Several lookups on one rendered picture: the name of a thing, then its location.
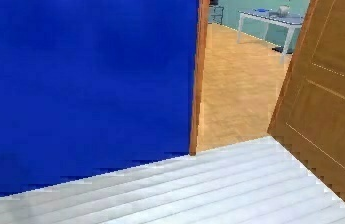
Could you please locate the dark grey shelf unit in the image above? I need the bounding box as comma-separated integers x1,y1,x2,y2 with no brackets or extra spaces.
208,4,225,25

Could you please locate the white table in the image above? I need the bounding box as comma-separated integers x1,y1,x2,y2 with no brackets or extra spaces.
236,8,305,64

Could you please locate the grey round vase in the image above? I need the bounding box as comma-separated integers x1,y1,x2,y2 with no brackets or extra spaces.
277,4,291,18

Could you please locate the brown wooden room door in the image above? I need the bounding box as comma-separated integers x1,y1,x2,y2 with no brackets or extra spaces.
267,0,345,212

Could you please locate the brown wooden door frame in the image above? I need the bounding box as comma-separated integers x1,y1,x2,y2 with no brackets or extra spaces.
188,0,211,157

